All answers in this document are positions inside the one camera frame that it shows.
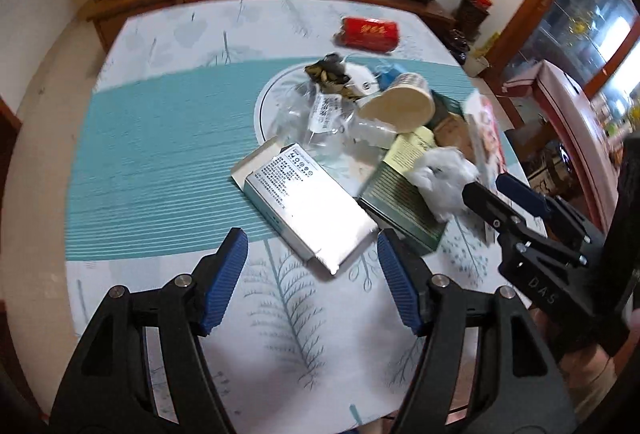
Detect red tissue packet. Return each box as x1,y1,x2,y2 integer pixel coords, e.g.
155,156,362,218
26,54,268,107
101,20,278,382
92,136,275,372
336,16,401,53

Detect white tissue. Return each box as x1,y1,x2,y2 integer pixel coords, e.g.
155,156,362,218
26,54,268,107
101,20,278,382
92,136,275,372
407,146,481,222

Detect cream paper cup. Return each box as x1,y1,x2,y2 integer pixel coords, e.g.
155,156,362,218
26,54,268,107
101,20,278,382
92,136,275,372
357,72,435,135

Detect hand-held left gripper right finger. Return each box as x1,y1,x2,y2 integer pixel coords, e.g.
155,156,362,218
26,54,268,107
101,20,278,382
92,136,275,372
376,229,593,434

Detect white face mask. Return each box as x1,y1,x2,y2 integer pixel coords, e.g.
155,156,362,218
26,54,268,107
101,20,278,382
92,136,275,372
345,62,381,99

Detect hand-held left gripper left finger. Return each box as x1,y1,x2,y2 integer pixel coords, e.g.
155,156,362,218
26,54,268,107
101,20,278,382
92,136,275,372
50,228,249,434

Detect pink printed packet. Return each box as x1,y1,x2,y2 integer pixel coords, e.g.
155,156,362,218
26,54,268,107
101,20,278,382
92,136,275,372
462,94,508,175

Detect brown cardboard box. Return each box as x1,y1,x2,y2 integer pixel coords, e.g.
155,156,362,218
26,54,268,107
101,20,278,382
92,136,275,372
432,111,476,159

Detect white cardboard box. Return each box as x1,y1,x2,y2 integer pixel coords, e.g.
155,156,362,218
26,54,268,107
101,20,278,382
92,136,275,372
231,137,379,275

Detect dark snack wrapper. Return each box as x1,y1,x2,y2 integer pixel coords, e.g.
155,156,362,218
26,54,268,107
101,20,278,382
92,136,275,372
305,54,353,97

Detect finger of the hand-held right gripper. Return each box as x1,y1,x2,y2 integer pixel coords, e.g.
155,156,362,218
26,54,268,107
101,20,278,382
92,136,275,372
461,182,590,268
496,173,606,245

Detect dark woven basket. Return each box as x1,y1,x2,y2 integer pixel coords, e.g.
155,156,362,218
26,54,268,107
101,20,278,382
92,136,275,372
455,0,493,39

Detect green cardboard box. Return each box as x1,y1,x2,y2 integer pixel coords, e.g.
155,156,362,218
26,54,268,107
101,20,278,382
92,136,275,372
359,126,451,257

